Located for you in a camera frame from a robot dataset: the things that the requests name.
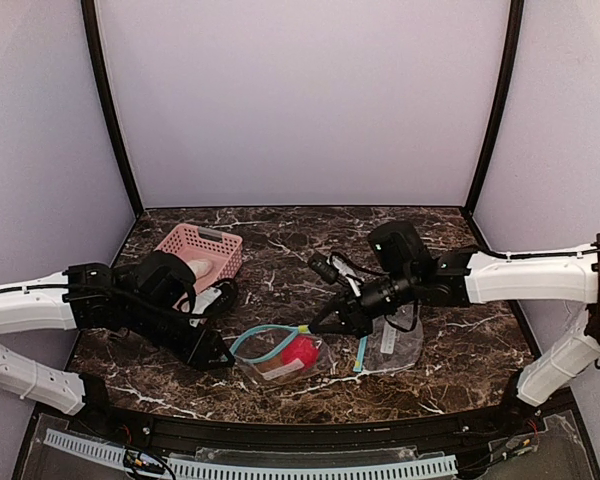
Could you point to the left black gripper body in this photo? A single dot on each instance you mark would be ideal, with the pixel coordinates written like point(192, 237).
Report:
point(191, 345)

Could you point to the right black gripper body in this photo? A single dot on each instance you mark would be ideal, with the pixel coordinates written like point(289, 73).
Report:
point(348, 310)

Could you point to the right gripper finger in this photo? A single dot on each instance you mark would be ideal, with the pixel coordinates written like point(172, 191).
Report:
point(330, 308)
point(337, 328)

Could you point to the red toy fruit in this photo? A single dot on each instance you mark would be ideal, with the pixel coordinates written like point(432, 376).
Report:
point(302, 348)

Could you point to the zip bag with blue zipper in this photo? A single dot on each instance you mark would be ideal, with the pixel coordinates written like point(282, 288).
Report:
point(265, 342)

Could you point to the white toy bun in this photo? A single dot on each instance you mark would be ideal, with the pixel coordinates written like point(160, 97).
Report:
point(201, 268)

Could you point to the pink perforated plastic basket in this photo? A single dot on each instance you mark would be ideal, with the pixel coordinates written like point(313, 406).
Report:
point(194, 243)

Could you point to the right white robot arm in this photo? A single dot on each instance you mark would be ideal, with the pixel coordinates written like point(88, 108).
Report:
point(409, 273)

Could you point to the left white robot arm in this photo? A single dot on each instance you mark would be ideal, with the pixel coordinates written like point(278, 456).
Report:
point(157, 299)

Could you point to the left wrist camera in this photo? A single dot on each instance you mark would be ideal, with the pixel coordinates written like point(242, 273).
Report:
point(215, 300)

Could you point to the black front table rail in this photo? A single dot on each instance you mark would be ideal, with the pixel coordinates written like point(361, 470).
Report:
point(466, 434)

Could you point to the white slotted cable duct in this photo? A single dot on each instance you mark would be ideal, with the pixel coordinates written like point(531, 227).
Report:
point(226, 464)

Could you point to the right black frame post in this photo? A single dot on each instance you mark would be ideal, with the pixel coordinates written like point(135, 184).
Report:
point(502, 87)

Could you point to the black frame post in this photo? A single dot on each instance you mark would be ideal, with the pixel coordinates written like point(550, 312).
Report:
point(502, 87)
point(108, 108)

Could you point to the left black frame post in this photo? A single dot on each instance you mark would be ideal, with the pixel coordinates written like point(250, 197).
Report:
point(108, 108)

